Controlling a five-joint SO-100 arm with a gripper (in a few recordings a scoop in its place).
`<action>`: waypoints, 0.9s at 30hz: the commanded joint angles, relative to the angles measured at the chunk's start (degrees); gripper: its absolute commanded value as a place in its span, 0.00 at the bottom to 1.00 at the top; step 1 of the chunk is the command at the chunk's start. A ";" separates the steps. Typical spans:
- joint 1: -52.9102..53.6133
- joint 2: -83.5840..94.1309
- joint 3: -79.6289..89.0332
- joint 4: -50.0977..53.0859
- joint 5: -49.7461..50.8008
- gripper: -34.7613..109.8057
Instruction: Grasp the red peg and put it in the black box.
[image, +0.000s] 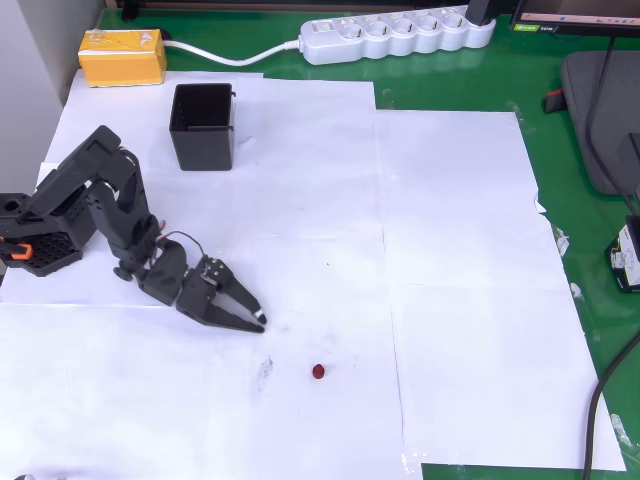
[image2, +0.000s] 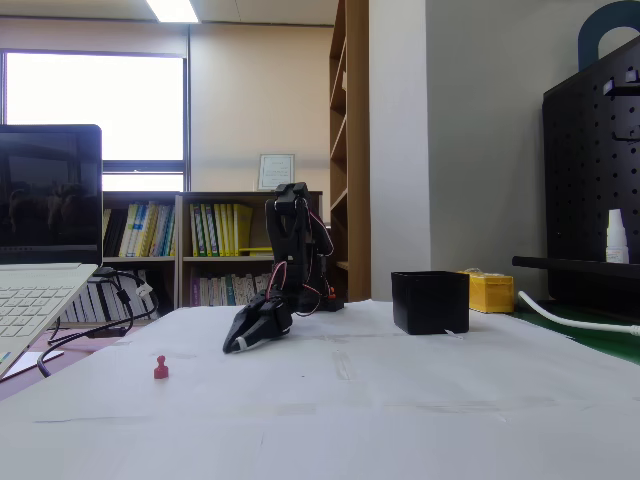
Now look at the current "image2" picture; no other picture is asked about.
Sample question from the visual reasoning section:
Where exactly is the yellow box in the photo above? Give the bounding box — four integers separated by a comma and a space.
457, 268, 515, 315

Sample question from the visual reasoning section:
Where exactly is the thick black cable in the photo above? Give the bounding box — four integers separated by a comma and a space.
37, 269, 137, 379

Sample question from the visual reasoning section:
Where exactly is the low wooden bookshelf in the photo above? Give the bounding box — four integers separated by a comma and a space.
177, 190, 324, 309
101, 190, 182, 324

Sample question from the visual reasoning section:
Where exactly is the thin black cable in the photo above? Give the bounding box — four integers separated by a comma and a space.
113, 269, 161, 322

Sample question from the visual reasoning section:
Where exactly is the black square container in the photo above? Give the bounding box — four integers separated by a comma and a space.
390, 270, 471, 336

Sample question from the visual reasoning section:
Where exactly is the white card with coloured edge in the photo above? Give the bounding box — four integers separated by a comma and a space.
5, 350, 66, 377

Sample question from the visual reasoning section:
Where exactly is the dark blue arch panel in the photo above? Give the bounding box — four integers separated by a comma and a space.
577, 0, 640, 72

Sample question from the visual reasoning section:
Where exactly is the black binder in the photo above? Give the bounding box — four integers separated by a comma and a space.
105, 208, 130, 259

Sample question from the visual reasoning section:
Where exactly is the black shelf rail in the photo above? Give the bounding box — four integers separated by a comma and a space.
511, 255, 640, 281

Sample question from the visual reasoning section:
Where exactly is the thick white cable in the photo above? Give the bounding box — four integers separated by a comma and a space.
517, 290, 640, 337

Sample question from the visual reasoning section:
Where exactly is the ceiling light panel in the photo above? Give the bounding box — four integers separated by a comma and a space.
144, 0, 201, 24

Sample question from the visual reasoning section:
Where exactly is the white laptop with dark screen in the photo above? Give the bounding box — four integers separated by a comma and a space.
0, 123, 104, 381

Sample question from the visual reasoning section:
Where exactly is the window with dark frame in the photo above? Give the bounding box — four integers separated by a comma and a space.
0, 48, 191, 194

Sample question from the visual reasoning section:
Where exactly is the tall wooden bookshelf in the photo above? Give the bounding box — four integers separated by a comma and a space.
328, 0, 371, 304

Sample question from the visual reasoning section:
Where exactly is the framed white certificate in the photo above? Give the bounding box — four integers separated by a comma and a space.
258, 153, 296, 193

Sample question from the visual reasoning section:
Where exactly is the green mat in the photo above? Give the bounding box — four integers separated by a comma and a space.
504, 299, 640, 366

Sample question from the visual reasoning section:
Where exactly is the white paper table cover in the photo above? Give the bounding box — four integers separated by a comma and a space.
0, 299, 640, 480

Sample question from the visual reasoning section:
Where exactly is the white plastic bottle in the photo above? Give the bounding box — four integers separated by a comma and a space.
605, 208, 630, 265

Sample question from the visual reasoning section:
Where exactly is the black pegboard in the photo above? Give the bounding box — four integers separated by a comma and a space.
542, 34, 640, 316

